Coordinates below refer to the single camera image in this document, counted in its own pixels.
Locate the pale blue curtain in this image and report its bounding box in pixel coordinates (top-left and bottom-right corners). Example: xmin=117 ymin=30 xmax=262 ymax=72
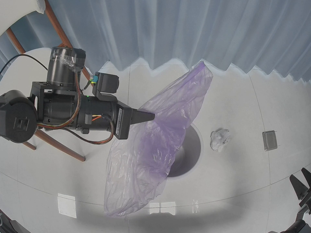
xmin=0 ymin=0 xmax=311 ymax=84

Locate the white trash bin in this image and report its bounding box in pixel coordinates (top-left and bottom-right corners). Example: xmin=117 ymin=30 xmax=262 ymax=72
xmin=166 ymin=122 xmax=204 ymax=181

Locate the crumpled white plastic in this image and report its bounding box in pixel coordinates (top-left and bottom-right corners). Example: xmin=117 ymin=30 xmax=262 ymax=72
xmin=210 ymin=128 xmax=231 ymax=153

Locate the purple plastic bag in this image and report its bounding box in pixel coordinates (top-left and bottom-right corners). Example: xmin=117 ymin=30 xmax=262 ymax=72
xmin=103 ymin=60 xmax=214 ymax=217

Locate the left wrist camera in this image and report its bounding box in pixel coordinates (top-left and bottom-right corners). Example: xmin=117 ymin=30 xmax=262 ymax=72
xmin=92 ymin=72 xmax=120 ymax=104

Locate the black cable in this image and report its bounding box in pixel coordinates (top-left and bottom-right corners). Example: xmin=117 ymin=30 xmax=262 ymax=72
xmin=0 ymin=54 xmax=48 ymax=74

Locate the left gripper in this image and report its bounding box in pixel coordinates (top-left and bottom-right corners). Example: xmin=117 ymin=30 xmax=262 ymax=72
xmin=78 ymin=97 xmax=133 ymax=140

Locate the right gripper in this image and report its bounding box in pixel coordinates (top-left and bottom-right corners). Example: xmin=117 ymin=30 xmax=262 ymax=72
xmin=290 ymin=168 xmax=311 ymax=208

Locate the white cushioned wooden chair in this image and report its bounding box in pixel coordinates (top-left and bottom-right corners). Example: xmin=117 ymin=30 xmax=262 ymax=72
xmin=0 ymin=0 xmax=98 ymax=162

